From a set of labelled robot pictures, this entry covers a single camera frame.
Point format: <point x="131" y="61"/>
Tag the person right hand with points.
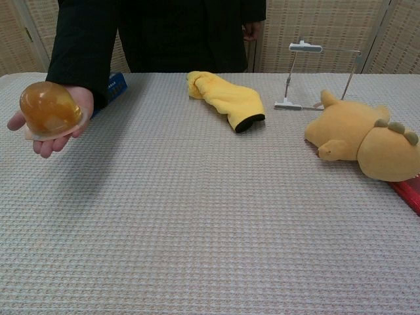
<point x="86" y="105"/>

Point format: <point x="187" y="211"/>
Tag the person torso black clothing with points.
<point x="177" y="33"/>

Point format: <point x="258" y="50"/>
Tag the blue printed box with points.
<point x="116" y="86"/>

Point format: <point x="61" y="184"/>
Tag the person right arm black sleeve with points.
<point x="82" y="49"/>

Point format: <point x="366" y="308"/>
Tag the yellow plush dinosaur toy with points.
<point x="354" y="134"/>

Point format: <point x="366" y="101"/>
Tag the woven bamboo screen panel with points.
<point x="44" y="29"/>
<point x="397" y="42"/>
<point x="11" y="36"/>
<point x="328" y="26"/>

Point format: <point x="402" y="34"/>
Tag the person left hand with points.
<point x="252" y="31"/>

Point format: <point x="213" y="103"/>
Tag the amber jelly cup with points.
<point x="49" y="108"/>

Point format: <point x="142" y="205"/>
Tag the white metal folding stand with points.
<point x="305" y="48"/>

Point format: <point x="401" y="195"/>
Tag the grey waffle-weave tablecloth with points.
<point x="210" y="213"/>

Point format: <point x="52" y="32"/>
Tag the yellow cloth mitt black cuff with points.
<point x="229" y="100"/>

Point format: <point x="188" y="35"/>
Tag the person left arm black sleeve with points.
<point x="254" y="10"/>

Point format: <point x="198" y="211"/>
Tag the person arm black sleeve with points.
<point x="254" y="10"/>
<point x="82" y="49"/>

